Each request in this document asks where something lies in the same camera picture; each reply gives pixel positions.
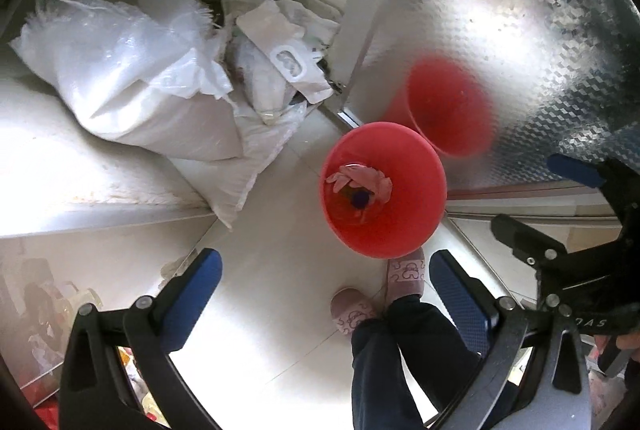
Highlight pink right slipper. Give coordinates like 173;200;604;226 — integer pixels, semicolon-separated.
385;248;426;305

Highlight red trash bucket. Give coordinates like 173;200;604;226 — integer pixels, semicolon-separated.
319;122;447;259

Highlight white woven sack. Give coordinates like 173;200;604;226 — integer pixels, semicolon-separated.
10;0;307;225

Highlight white plastic bag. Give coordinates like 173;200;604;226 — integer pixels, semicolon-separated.
222;0;342;125

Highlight person's blue trousers legs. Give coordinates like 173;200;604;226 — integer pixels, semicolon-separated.
350;294;480;429

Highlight metallic cabinet door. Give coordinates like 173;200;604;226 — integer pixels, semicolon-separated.
346;0;639;190

